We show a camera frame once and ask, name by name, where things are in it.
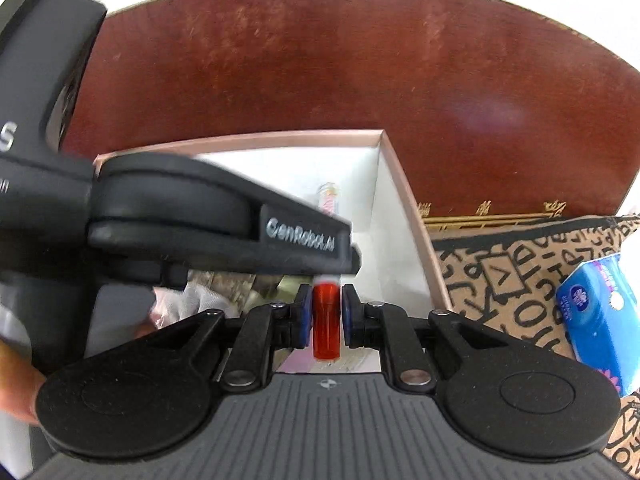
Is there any white crumpled plastic bag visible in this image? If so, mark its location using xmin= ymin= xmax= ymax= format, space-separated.
xmin=149 ymin=272 xmax=241 ymax=333

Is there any pink cardboard box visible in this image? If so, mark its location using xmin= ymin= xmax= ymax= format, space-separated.
xmin=92 ymin=129 xmax=453 ymax=373

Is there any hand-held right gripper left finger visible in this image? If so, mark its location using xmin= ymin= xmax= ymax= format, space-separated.
xmin=150 ymin=284 xmax=313 ymax=392

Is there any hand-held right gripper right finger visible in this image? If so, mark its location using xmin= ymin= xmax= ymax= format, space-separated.
xmin=341 ymin=284 xmax=506 ymax=391

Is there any brown black printed blanket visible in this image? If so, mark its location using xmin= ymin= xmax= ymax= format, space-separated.
xmin=431 ymin=214 xmax=640 ymax=480

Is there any blue tissue packet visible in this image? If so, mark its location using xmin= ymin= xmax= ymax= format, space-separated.
xmin=554 ymin=254 xmax=640 ymax=397

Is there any small clear printed tube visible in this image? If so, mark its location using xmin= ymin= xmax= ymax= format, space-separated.
xmin=317 ymin=182 xmax=342 ymax=217

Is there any red translucent bottle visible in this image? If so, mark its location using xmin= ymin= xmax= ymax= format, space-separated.
xmin=312 ymin=275 xmax=343 ymax=363

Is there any person's left hand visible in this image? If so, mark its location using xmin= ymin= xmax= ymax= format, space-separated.
xmin=0 ymin=342 xmax=48 ymax=423

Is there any reddish brown wooden board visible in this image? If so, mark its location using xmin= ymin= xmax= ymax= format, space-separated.
xmin=62 ymin=0 xmax=640 ymax=233

